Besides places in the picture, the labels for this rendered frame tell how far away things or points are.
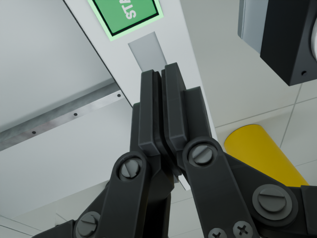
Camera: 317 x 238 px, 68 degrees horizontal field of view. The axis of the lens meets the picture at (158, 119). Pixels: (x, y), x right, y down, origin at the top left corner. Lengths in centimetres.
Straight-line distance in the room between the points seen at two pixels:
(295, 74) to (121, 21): 31
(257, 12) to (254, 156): 160
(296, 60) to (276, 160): 158
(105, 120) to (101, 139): 6
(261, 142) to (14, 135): 182
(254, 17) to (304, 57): 11
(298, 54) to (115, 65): 28
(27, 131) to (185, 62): 33
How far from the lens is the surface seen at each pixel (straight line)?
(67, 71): 43
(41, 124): 48
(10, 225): 87
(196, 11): 136
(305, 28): 41
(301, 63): 44
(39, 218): 96
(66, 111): 46
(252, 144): 204
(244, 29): 47
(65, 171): 65
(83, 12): 24
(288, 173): 194
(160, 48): 26
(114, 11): 23
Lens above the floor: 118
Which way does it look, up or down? 43 degrees down
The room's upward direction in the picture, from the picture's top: 163 degrees clockwise
